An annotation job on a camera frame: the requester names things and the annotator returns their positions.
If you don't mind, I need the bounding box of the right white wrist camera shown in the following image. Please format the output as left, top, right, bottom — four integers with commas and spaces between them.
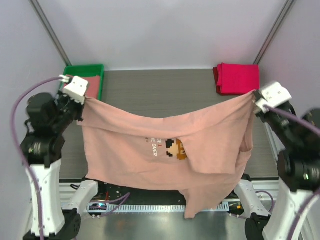
253, 81, 292, 115

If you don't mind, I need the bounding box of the green plastic bin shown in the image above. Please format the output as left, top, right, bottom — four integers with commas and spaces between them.
63, 64, 105, 101

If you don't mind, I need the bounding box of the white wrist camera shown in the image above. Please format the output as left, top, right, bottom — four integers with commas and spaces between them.
59, 75, 89, 105
253, 81, 292, 115

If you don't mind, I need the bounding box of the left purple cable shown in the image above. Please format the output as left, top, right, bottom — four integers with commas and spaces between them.
9, 76, 131, 240

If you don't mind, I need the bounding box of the salmon folded t-shirt in bin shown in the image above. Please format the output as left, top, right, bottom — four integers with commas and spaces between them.
79, 75, 101, 99

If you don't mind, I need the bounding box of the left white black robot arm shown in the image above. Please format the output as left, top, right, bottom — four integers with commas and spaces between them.
20, 91, 106, 240

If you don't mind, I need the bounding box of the aluminium extrusion rail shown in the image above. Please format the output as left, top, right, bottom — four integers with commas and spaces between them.
59, 178, 279, 203

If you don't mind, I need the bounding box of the magenta folded t-shirt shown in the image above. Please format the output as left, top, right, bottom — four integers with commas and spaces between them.
212, 63, 260, 96

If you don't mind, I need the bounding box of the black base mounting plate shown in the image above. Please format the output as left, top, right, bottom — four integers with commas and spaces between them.
97, 182, 241, 205

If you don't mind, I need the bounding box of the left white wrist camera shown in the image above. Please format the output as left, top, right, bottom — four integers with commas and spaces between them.
59, 75, 89, 105

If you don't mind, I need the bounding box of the corner aluminium post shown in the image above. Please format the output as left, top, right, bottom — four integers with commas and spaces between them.
253, 0, 297, 65
28, 0, 72, 66

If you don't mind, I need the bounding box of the left corner aluminium post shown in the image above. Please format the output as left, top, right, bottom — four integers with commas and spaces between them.
28, 0, 72, 66

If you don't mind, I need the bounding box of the white slotted cable duct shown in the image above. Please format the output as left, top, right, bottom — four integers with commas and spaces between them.
82, 202, 230, 213

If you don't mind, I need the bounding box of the right corner aluminium post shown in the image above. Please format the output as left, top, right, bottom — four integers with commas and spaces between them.
253, 0, 297, 65

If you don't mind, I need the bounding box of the pink printed t-shirt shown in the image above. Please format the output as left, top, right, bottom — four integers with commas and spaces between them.
80, 92, 255, 219

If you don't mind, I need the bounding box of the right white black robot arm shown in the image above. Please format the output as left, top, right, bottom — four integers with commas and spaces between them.
225, 102, 320, 240

